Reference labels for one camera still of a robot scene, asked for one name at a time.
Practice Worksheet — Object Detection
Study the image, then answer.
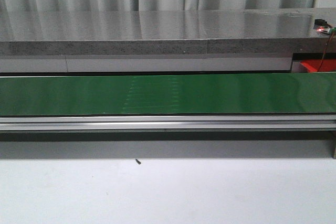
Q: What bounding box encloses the green conveyor belt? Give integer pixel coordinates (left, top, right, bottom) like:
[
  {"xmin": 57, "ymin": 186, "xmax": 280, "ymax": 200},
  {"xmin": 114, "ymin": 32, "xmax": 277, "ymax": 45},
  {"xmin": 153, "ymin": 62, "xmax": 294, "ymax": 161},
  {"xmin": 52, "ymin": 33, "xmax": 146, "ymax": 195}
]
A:
[{"xmin": 1, "ymin": 73, "xmax": 335, "ymax": 116}]

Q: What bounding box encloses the grey stone counter slab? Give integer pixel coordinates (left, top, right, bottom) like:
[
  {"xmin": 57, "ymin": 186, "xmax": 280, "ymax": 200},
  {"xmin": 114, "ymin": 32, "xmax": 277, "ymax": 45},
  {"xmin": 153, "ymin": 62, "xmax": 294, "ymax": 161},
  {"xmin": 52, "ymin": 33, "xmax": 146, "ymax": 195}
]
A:
[{"xmin": 1, "ymin": 8, "xmax": 335, "ymax": 56}]

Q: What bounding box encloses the red plastic tray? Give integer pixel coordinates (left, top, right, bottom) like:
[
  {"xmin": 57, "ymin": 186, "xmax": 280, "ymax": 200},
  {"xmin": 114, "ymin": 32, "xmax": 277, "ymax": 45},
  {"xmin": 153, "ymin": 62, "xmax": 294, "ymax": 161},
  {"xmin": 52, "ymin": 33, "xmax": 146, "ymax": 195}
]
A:
[{"xmin": 300, "ymin": 59, "xmax": 336, "ymax": 72}]

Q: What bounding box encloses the small green circuit board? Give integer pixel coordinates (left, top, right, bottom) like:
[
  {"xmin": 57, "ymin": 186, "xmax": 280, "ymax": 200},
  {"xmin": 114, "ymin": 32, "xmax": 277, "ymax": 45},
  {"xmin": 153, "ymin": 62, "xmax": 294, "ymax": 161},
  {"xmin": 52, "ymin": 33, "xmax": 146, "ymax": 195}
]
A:
[{"xmin": 314, "ymin": 19, "xmax": 335, "ymax": 35}]

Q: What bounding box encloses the aluminium conveyor frame rail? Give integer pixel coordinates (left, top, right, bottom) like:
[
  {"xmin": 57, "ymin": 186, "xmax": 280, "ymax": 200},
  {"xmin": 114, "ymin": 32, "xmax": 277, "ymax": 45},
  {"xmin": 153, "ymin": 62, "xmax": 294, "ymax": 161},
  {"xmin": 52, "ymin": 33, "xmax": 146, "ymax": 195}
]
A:
[{"xmin": 1, "ymin": 114, "xmax": 335, "ymax": 131}]

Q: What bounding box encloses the red black wire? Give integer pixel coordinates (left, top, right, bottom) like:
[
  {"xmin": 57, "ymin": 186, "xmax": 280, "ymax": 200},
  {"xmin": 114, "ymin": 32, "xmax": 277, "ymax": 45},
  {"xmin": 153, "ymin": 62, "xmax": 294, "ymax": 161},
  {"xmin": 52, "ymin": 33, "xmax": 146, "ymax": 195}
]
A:
[{"xmin": 318, "ymin": 31, "xmax": 336, "ymax": 72}]

